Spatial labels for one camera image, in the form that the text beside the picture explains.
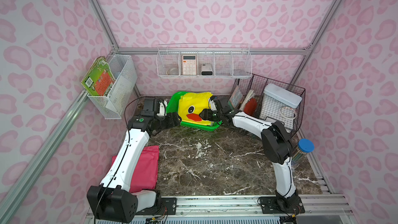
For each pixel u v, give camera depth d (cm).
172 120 68
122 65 83
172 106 107
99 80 72
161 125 63
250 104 98
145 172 80
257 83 103
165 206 73
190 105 103
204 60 99
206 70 91
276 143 53
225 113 75
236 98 107
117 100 82
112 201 37
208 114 84
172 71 93
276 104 88
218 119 81
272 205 75
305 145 71
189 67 93
